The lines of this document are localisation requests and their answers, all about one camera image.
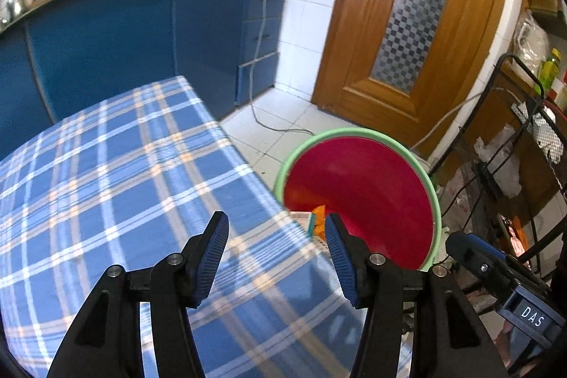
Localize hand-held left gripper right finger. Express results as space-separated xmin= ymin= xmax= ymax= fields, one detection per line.
xmin=325 ymin=213 xmax=508 ymax=378

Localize blue plaid tablecloth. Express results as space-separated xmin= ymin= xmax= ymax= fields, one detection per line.
xmin=0 ymin=75 xmax=412 ymax=378

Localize white plastic bag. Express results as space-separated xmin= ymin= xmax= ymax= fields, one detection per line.
xmin=514 ymin=12 xmax=550 ymax=71

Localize wooden door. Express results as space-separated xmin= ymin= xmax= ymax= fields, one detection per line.
xmin=311 ymin=0 xmax=517 ymax=151

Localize green bottle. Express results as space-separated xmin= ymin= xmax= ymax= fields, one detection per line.
xmin=537 ymin=48 xmax=562 ymax=95

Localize white mesh cloth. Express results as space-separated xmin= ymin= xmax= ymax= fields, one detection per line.
xmin=511 ymin=99 xmax=565 ymax=164

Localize black wire rack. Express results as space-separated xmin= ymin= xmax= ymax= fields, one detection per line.
xmin=427 ymin=54 xmax=567 ymax=272

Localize blue kitchen cabinets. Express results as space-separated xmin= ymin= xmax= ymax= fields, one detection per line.
xmin=0 ymin=0 xmax=297 ymax=159

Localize grey floor cable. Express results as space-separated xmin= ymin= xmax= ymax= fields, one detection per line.
xmin=410 ymin=90 xmax=485 ymax=151

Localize white power cable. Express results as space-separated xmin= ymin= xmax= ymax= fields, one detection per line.
xmin=250 ymin=0 xmax=315 ymax=133

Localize crumpled clear plastic bag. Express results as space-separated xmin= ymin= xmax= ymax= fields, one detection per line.
xmin=474 ymin=123 xmax=523 ymax=197

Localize white and green box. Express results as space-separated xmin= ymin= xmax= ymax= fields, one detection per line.
xmin=290 ymin=211 xmax=317 ymax=233

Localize red basin with green rim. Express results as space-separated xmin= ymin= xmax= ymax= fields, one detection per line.
xmin=273 ymin=128 xmax=444 ymax=272

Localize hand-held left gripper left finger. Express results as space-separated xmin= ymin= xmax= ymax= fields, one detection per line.
xmin=46 ymin=210 xmax=230 ymax=378

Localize orange waffle cloth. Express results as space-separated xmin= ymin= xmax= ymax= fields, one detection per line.
xmin=312 ymin=205 xmax=329 ymax=238

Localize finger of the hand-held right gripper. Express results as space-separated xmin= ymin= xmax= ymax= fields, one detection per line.
xmin=445 ymin=233 xmax=517 ymax=303
xmin=463 ymin=233 xmax=510 ymax=266

